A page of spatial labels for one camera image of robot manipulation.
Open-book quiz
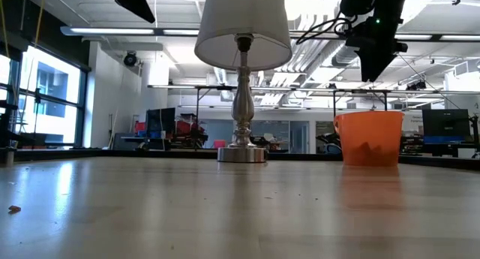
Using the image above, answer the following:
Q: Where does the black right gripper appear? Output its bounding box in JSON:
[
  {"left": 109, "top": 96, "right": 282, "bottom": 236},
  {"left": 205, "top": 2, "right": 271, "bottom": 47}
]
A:
[{"left": 344, "top": 17, "right": 410, "bottom": 83}]

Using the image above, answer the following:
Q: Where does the ceiling light strip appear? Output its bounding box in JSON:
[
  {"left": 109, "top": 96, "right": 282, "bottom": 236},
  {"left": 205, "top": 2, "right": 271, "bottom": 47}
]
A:
[
  {"left": 393, "top": 32, "right": 480, "bottom": 41},
  {"left": 59, "top": 25, "right": 200, "bottom": 37}
]

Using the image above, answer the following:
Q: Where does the black ceiling spotlight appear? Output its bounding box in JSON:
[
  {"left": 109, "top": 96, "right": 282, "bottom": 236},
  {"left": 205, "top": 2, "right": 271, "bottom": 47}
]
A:
[
  {"left": 406, "top": 80, "right": 428, "bottom": 92},
  {"left": 123, "top": 50, "right": 138, "bottom": 68}
]

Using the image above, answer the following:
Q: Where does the orange plastic pumpkin bucket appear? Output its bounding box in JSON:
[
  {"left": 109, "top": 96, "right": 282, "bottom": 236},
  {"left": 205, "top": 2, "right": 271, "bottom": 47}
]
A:
[{"left": 333, "top": 110, "right": 405, "bottom": 167}]

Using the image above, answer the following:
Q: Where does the black computer monitor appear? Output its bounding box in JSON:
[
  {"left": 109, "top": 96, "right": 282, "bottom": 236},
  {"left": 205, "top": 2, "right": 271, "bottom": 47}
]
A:
[
  {"left": 422, "top": 108, "right": 472, "bottom": 137},
  {"left": 145, "top": 107, "right": 176, "bottom": 134}
]

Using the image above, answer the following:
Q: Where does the silver table lamp white shade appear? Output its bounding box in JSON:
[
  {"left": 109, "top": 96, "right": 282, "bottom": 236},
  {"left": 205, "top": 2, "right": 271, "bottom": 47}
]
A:
[{"left": 193, "top": 0, "right": 293, "bottom": 164}]

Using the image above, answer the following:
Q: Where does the red storage bin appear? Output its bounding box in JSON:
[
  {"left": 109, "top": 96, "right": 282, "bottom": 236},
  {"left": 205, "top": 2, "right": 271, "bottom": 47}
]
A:
[{"left": 175, "top": 119, "right": 191, "bottom": 138}]

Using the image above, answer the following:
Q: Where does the black light stand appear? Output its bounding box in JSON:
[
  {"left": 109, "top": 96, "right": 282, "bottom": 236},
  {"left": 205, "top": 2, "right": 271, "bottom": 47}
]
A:
[{"left": 31, "top": 88, "right": 43, "bottom": 140}]

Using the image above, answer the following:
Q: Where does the silver ceiling duct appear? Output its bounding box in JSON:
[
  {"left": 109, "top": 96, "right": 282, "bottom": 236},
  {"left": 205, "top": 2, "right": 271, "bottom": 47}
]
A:
[{"left": 331, "top": 0, "right": 361, "bottom": 67}]

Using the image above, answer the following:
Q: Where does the black background station frame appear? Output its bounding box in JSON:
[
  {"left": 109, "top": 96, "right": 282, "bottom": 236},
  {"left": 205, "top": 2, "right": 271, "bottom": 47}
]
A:
[{"left": 194, "top": 85, "right": 389, "bottom": 121}]

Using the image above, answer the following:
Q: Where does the yellow hanging strap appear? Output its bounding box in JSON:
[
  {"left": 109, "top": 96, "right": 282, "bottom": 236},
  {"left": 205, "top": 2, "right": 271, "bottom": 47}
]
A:
[{"left": 34, "top": 0, "right": 47, "bottom": 46}]

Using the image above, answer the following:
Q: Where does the large window blue frame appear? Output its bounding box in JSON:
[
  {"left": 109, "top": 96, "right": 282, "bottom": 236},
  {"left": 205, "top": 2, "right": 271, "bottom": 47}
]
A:
[{"left": 0, "top": 44, "right": 89, "bottom": 147}]

